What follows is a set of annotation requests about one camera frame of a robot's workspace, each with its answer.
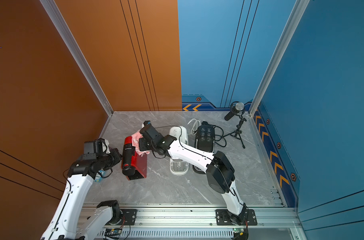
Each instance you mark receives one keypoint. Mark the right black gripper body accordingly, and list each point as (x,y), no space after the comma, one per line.
(145,145)

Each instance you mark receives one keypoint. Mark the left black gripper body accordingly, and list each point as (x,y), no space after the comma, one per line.
(110,160)

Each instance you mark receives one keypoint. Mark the pink cloth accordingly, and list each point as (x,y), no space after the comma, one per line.
(135,143)

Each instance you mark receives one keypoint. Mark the red coffee machine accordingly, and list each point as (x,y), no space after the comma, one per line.
(133,166)

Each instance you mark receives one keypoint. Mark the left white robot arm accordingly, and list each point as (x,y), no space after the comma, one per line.
(97,156)

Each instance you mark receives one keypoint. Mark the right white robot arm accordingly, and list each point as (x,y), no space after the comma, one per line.
(219,171)

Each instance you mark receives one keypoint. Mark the white coffee machine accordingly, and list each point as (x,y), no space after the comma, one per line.
(178,166)

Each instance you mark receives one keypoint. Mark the black coffee machine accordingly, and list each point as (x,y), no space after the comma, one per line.
(205,138)

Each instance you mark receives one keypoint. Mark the blue owl toy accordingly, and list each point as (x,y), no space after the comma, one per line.
(99,176)

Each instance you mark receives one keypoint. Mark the green circuit board left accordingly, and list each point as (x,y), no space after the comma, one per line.
(112,234)

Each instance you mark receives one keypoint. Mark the green circuit board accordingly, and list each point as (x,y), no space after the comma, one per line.
(112,234)
(241,234)

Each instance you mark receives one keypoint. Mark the green circuit board right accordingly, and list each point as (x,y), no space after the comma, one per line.
(241,234)

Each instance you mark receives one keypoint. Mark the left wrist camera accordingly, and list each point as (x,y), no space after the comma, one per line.
(105,149)

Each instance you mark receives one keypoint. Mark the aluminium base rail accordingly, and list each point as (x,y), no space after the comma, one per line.
(211,222)

